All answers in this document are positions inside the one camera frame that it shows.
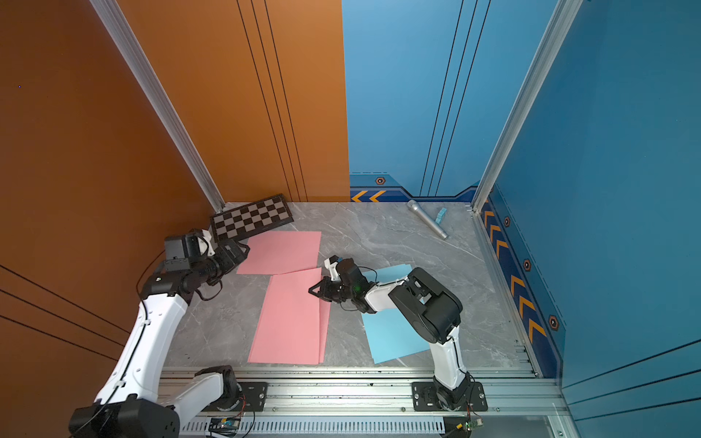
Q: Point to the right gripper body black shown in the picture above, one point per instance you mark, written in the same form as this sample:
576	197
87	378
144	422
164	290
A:
341	292

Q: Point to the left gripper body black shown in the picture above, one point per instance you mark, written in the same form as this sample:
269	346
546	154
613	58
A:
206	268

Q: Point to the pink paper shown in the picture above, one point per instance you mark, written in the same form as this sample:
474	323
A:
324	319
281	252

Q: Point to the pink paper small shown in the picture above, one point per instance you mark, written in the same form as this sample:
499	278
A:
288	329

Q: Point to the light blue paper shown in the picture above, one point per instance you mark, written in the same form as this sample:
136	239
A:
391	336

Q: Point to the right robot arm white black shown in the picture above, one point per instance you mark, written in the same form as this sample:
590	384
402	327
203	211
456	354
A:
430	308

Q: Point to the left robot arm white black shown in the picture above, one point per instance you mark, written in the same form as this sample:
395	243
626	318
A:
127	405

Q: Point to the black white checkerboard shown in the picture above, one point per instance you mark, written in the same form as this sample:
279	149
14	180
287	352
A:
247	220

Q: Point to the silver microphone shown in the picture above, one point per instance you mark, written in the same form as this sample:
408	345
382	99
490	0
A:
418	210

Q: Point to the small teal block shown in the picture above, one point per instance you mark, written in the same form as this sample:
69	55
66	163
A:
441	215

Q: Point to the left green circuit board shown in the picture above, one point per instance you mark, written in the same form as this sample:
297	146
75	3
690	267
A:
224	427

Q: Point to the green circuit board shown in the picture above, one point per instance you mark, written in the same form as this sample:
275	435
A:
224	427
460	427

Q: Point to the right green circuit board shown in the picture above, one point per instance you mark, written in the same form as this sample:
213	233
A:
460	427

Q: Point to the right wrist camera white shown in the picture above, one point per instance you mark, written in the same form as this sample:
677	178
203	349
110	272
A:
331	265

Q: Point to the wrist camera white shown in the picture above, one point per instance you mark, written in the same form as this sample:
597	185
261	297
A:
205	243
331	265

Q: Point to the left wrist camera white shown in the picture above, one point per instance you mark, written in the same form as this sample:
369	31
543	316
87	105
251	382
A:
205	243

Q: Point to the aluminium rail frame front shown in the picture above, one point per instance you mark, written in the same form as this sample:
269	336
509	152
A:
364	402

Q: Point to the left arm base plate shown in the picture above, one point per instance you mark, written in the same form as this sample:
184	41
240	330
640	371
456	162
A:
249	397

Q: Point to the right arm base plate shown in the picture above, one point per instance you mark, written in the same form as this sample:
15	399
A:
433	397

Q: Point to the left aluminium corner post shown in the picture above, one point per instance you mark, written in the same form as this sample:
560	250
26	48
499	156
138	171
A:
128	45

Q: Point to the aluminium corner post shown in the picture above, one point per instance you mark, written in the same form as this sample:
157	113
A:
128	45
547	51

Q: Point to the right aluminium corner post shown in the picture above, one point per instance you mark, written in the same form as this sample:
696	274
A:
547	51

